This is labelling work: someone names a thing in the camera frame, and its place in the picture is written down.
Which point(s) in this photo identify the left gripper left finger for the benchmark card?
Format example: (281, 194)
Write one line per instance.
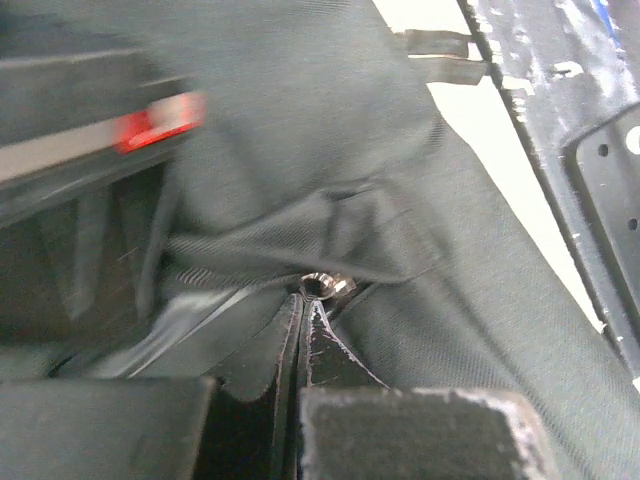
(230, 424)

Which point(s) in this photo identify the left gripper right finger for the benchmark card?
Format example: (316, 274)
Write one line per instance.
(353, 426)

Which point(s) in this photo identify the black backpack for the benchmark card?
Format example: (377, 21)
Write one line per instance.
(173, 171)

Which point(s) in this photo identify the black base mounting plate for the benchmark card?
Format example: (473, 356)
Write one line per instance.
(568, 74)

